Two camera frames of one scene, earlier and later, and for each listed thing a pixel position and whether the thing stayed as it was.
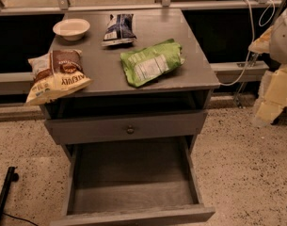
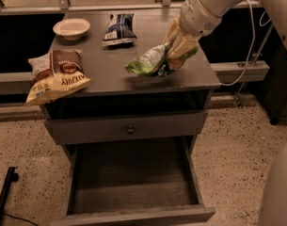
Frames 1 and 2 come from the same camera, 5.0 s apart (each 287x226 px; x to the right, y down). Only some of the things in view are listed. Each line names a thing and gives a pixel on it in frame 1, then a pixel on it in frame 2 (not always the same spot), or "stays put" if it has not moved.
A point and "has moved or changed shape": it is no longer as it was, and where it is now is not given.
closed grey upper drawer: x=69 y=131 stays put
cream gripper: x=282 y=40 → x=198 y=19
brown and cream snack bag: x=55 y=72 stays put
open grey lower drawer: x=134 y=181 stays put
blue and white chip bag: x=119 y=30 stays put
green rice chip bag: x=145 y=64 has moved or changed shape
